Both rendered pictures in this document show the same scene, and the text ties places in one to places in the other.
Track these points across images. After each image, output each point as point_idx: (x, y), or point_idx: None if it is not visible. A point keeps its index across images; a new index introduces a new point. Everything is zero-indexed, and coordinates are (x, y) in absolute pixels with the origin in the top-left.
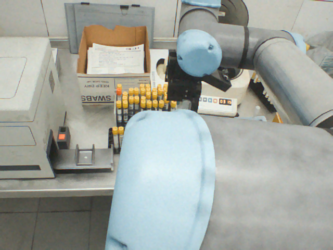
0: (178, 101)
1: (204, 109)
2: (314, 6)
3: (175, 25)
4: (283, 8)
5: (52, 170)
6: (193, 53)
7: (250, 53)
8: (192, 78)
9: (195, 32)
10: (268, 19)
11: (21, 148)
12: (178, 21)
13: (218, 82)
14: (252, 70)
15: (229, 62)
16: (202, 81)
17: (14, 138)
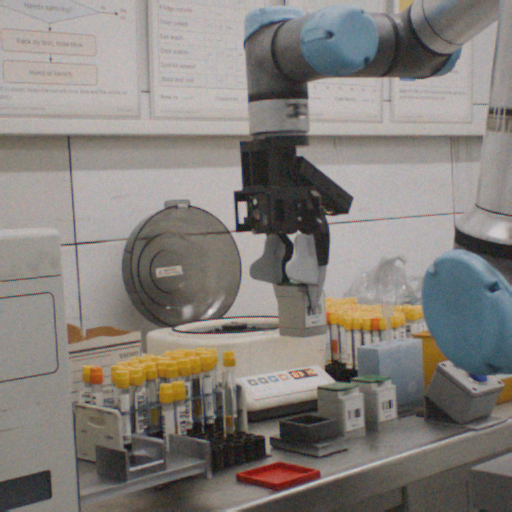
0: (291, 232)
1: (276, 394)
2: None
3: (83, 330)
4: None
5: (79, 496)
6: (346, 20)
7: (401, 28)
8: (295, 186)
9: (328, 7)
10: (254, 281)
11: (18, 393)
12: (87, 316)
13: (334, 186)
14: (408, 64)
15: (382, 47)
16: (241, 338)
17: (10, 349)
